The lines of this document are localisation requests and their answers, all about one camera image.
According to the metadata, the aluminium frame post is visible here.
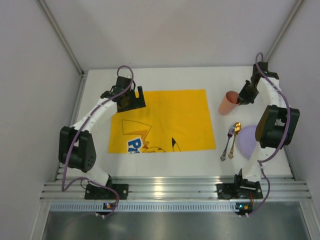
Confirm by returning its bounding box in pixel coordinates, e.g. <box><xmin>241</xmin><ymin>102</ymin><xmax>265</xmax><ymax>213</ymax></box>
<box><xmin>263</xmin><ymin>0</ymin><xmax>305</xmax><ymax>63</ymax></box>
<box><xmin>36</xmin><ymin>0</ymin><xmax>84</xmax><ymax>76</ymax></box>

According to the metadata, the slotted grey cable duct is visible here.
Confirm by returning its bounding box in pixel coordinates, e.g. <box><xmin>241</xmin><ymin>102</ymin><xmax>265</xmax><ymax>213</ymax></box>
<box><xmin>50</xmin><ymin>201</ymin><xmax>252</xmax><ymax>213</ymax></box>

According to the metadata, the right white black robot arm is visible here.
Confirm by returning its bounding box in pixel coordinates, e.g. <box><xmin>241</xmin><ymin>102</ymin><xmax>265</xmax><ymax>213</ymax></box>
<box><xmin>234</xmin><ymin>61</ymin><xmax>300</xmax><ymax>199</ymax></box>

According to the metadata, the pink plastic cup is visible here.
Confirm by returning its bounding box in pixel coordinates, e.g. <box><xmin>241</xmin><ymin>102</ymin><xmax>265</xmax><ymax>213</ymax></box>
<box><xmin>218</xmin><ymin>91</ymin><xmax>239</xmax><ymax>116</ymax></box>

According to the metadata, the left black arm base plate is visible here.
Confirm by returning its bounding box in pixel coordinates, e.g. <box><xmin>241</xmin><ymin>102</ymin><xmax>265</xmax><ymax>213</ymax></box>
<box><xmin>84</xmin><ymin>184</ymin><xmax>129</xmax><ymax>200</ymax></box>

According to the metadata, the aluminium frame post left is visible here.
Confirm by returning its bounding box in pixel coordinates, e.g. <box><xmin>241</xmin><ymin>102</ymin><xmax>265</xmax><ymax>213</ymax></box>
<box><xmin>36</xmin><ymin>0</ymin><xmax>84</xmax><ymax>76</ymax></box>

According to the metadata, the aluminium mounting rail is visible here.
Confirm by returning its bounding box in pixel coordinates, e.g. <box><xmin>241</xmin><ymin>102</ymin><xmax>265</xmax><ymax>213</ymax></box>
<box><xmin>40</xmin><ymin>176</ymin><xmax>312</xmax><ymax>202</ymax></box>

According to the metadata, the gold metal spoon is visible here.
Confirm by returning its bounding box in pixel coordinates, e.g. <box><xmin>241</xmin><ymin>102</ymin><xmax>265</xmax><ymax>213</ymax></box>
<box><xmin>228</xmin><ymin>122</ymin><xmax>242</xmax><ymax>159</ymax></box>

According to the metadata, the lilac plastic plate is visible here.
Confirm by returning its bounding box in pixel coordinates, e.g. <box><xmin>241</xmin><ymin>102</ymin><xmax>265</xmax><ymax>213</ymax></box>
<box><xmin>237</xmin><ymin>125</ymin><xmax>258</xmax><ymax>160</ymax></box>

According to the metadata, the aluminium frame post right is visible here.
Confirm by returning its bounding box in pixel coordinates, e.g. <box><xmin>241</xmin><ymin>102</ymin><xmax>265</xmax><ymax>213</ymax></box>
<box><xmin>263</xmin><ymin>0</ymin><xmax>305</xmax><ymax>63</ymax></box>

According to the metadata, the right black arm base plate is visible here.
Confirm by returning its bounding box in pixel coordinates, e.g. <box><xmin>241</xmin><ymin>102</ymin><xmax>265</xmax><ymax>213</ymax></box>
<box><xmin>216</xmin><ymin>183</ymin><xmax>263</xmax><ymax>200</ymax></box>

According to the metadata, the yellow printed cloth placemat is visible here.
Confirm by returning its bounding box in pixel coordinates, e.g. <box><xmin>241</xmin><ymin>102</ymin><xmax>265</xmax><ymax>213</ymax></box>
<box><xmin>108</xmin><ymin>89</ymin><xmax>216</xmax><ymax>154</ymax></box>

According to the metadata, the purple metal fork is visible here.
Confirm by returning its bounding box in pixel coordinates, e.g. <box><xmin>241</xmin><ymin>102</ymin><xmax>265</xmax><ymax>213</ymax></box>
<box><xmin>220</xmin><ymin>125</ymin><xmax>235</xmax><ymax>162</ymax></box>

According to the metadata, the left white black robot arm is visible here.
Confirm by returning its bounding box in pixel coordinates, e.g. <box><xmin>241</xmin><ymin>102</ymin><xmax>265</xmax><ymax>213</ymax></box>
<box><xmin>58</xmin><ymin>76</ymin><xmax>146</xmax><ymax>188</ymax></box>

